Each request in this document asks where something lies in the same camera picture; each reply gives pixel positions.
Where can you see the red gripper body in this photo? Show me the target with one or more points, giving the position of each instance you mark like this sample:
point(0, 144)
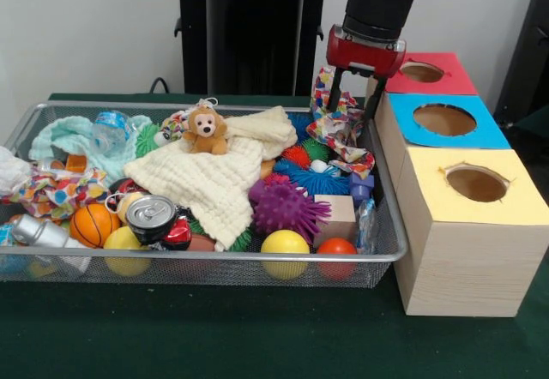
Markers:
point(364, 55)

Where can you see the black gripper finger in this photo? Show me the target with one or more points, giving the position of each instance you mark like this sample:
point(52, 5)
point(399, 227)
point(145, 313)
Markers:
point(372, 100)
point(335, 94)

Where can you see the white cloth with confetti print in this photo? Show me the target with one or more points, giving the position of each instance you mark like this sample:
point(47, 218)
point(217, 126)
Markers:
point(343, 139)

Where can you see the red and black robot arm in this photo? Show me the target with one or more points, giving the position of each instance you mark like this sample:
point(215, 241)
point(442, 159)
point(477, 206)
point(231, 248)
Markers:
point(377, 6)

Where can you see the wooden box with three holes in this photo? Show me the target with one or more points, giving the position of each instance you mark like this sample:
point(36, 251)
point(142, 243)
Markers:
point(472, 276)

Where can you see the silver mesh bin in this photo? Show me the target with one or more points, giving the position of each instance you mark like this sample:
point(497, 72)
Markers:
point(193, 272)

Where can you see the purple spiky ball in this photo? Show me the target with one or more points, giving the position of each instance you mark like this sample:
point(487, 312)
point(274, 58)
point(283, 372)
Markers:
point(283, 207)

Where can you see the brown monkey plush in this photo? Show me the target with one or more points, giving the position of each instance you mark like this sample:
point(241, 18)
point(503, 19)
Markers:
point(205, 128)

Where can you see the red ball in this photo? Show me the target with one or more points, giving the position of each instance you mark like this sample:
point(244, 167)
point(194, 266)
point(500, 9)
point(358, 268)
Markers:
point(336, 248)

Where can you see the cream waffle cloth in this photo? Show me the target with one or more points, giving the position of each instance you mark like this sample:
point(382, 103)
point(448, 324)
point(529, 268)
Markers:
point(206, 182)

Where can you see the yellow ball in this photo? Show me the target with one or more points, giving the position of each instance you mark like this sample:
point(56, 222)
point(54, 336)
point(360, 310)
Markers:
point(285, 246)

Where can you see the black soda can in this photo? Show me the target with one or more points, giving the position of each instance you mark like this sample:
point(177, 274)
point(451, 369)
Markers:
point(150, 216)

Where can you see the clear plastic bottle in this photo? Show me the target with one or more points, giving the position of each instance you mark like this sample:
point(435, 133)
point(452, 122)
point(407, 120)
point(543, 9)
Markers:
point(109, 134)

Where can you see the dark green table cloth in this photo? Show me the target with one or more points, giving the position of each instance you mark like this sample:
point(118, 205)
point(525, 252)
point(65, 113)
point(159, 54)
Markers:
point(214, 332)

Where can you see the orange toy basketball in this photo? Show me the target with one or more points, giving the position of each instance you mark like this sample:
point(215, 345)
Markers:
point(92, 224)

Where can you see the mint green cloth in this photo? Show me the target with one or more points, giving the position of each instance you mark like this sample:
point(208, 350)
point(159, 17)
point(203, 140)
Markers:
point(47, 139)

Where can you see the cloth with coloured dots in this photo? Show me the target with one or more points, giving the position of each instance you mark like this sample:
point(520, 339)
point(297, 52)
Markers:
point(56, 190)

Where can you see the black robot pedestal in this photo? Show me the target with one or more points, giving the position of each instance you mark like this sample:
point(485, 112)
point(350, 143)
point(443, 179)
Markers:
point(257, 31)

